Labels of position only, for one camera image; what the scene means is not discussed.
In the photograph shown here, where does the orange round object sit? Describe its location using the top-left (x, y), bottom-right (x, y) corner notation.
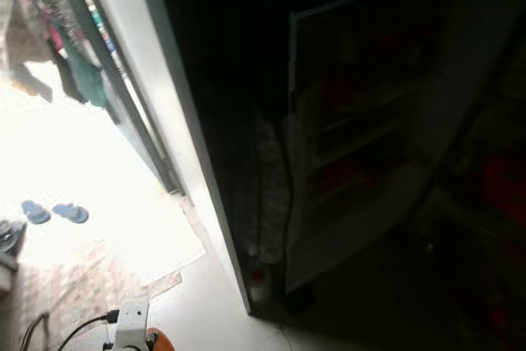
top-left (153, 328), bottom-right (176, 351)

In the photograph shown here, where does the black fridge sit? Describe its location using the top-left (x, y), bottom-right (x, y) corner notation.
top-left (152, 0), bottom-right (494, 321)

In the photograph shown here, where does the black fridge door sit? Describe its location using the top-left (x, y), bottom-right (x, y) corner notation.
top-left (415, 6), bottom-right (526, 351)

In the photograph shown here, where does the brown patterned rug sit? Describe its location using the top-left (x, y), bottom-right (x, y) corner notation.
top-left (12, 240), bottom-right (186, 351)

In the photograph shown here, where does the white bottle with red cap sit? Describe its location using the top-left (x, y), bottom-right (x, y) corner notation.
top-left (249, 267), bottom-right (272, 303)

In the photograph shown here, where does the dark grey shoe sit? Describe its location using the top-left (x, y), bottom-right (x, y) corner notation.
top-left (0, 219), bottom-right (27, 274)

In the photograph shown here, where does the grey speckled felt cover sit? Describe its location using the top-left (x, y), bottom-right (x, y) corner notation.
top-left (247, 109), bottom-right (293, 266)

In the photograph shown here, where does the teal hanging garment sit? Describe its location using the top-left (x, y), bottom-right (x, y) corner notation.
top-left (62, 39), bottom-right (108, 109)

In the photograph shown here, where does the black hanging garment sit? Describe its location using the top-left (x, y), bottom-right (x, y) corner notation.
top-left (51, 43), bottom-right (87, 104)

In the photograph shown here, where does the pink hanging garment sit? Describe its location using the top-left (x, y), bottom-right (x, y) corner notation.
top-left (25, 0), bottom-right (67, 52)

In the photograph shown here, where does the beige hanging garment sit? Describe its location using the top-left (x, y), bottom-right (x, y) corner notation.
top-left (0, 0), bottom-right (58, 72)

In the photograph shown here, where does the black camera cable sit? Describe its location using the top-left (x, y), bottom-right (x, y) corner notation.
top-left (56, 312), bottom-right (122, 351)

